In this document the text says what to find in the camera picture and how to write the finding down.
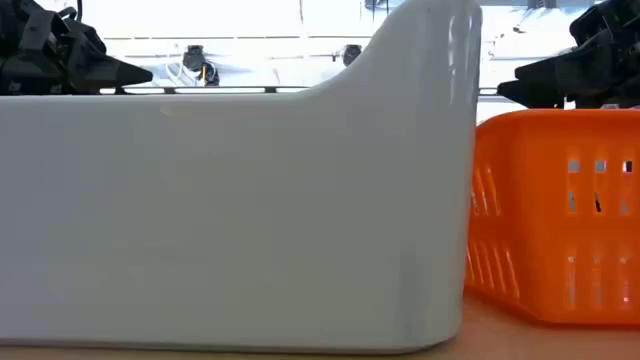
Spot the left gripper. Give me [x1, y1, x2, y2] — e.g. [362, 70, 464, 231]
[0, 0, 154, 96]

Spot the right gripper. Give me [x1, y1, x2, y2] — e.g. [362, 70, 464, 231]
[497, 0, 640, 109]

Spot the orange slotted plastic basket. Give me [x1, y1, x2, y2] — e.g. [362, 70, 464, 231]
[464, 108, 640, 327]

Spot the white plastic bin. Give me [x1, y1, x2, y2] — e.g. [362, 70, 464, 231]
[0, 0, 484, 355]

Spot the small black floor device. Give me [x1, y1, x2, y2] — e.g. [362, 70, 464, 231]
[342, 43, 363, 68]

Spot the black floor device yellow wire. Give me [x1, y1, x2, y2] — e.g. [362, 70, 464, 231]
[181, 44, 221, 87]

